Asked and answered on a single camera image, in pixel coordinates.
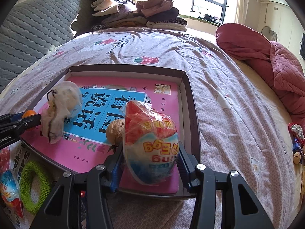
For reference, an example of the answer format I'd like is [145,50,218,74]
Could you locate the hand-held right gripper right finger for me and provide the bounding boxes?
[176,143,274,229]

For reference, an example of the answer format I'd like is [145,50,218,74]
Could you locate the plastic-wrapped toy egg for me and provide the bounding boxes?
[120,100,180,185]
[0,169,24,220]

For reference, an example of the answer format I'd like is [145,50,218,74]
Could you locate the green windowsill mat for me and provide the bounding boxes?
[179,14,220,26]

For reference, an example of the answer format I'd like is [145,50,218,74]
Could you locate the orange tangerine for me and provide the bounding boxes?
[21,110,37,119]

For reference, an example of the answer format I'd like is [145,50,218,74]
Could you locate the green fuzzy ring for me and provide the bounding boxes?
[20,161,52,215]

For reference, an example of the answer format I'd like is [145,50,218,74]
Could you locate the small blue toy figure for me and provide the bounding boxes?
[293,138,305,158]

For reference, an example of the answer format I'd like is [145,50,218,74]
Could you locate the white heart-shaped wire frame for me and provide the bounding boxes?
[260,25,278,41]

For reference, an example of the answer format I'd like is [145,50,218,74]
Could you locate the pink quilted comforter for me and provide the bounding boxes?
[216,23,305,134]

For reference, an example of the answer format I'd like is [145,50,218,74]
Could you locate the dark clothes on windowsill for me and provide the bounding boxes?
[204,14,224,26]

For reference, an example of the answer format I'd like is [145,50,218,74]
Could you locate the pink and blue book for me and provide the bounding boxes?
[20,76,181,195]

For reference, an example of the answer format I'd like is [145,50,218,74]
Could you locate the grey quilted headboard cover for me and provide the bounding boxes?
[0,0,91,93]

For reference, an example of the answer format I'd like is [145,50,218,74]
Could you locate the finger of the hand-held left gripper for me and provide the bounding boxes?
[0,113,25,124]
[7,114,43,134]

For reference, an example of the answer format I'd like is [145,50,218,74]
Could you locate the blue cookie packet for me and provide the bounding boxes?
[77,190,89,223]

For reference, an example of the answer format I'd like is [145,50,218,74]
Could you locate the grey shallow cardboard box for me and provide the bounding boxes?
[20,64,202,199]

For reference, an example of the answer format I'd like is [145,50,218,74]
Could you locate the cream curtain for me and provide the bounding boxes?
[235,0,251,25]

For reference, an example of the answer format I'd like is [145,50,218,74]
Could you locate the pile of folded clothes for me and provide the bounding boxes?
[89,0,189,32]

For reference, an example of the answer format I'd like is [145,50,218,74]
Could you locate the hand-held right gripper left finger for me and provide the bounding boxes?
[30,151,125,229]

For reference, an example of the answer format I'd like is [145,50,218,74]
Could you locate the brown walnut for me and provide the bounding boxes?
[105,119,126,146]

